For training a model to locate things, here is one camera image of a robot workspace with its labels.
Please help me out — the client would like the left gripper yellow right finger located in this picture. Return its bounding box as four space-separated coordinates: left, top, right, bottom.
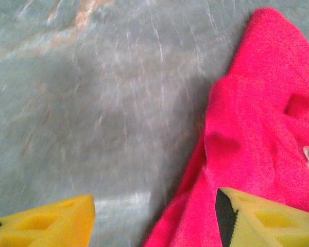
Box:
216 187 309 247

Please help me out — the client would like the red t-shirt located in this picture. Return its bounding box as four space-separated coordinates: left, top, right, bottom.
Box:
141 7 309 247

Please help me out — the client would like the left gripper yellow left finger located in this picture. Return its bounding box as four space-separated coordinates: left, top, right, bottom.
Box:
0 194 96 247

